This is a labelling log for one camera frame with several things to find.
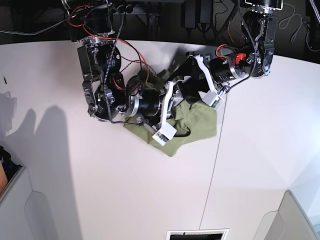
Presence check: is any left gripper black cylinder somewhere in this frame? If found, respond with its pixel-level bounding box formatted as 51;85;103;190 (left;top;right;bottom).
171;52;247;103

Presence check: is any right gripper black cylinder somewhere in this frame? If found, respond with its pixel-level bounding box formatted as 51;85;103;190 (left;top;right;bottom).
129;88;164;117

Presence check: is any green t-shirt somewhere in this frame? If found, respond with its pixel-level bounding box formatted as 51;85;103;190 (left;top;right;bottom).
123;100;217;157

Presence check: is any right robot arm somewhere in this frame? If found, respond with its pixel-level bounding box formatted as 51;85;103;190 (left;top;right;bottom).
62;0;163;125

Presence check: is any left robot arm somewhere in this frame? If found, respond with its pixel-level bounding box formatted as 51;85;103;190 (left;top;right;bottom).
167;0;283;108

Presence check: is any white framed floor vent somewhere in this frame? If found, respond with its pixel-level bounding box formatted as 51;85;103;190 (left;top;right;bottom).
165;228;230;240

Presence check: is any grey chair left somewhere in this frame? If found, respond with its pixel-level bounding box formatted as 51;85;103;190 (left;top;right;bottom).
0;166;60;240

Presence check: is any grey chair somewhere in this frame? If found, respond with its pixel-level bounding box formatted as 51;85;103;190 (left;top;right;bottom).
0;166;60;240
254;190;320;240

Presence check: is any grey chair right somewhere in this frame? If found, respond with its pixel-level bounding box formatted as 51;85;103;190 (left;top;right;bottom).
254;190;320;240

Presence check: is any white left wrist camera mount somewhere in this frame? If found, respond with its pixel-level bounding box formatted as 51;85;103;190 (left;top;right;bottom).
185;54;230;111

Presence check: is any grey table leg bracket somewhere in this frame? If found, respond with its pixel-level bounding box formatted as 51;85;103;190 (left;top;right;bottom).
147;14;160;41

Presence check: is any grey coiled cable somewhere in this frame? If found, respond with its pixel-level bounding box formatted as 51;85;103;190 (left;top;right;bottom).
277;0;312;45

